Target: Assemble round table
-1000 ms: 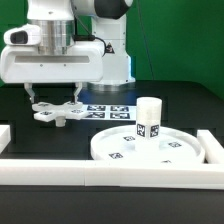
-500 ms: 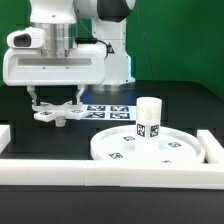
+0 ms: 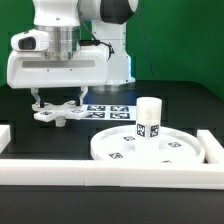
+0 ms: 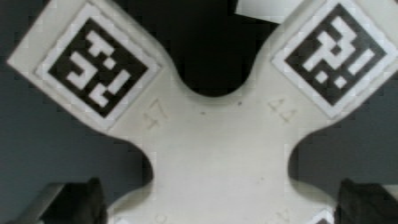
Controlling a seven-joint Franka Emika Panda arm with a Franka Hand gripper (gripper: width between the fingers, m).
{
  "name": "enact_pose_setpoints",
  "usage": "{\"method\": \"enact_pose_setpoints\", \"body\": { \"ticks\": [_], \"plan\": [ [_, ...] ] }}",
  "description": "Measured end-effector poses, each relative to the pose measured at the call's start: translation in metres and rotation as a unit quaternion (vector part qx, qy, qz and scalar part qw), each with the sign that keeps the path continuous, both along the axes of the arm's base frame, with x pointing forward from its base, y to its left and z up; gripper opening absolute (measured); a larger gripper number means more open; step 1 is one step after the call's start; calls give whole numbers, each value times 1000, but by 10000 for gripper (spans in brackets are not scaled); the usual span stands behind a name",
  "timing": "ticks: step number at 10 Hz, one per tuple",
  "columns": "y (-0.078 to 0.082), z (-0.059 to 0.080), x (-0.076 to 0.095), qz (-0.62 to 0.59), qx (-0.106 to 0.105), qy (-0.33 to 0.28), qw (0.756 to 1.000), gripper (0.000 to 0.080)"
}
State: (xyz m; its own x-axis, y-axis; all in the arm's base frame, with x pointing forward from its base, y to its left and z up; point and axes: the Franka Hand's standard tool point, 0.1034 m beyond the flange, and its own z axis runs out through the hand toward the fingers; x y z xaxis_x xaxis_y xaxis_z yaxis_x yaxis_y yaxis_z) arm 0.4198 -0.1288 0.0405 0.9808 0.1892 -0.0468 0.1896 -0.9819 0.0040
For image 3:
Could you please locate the white round table top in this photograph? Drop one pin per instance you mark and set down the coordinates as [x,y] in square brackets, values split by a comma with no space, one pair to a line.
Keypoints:
[170,146]

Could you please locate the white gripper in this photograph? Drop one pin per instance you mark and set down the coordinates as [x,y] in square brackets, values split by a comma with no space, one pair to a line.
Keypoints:
[32,70]

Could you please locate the white cross-shaped table base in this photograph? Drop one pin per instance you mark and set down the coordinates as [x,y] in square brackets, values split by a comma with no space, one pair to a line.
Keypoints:
[59,113]

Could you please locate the white front fence rail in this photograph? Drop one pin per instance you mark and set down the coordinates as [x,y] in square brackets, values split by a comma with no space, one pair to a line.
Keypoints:
[102,173]

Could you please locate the white right fence piece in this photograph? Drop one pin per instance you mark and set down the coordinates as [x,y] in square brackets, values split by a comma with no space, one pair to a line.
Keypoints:
[214,152]

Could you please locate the white left fence piece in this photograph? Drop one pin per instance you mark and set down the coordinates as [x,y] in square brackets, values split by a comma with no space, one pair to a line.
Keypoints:
[5,137]

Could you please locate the white fence piece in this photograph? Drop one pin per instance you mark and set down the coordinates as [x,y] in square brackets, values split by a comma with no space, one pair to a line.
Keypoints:
[5,137]
[214,152]

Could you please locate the white fiducial marker sheet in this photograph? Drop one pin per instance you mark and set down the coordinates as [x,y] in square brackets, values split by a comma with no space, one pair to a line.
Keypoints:
[110,112]

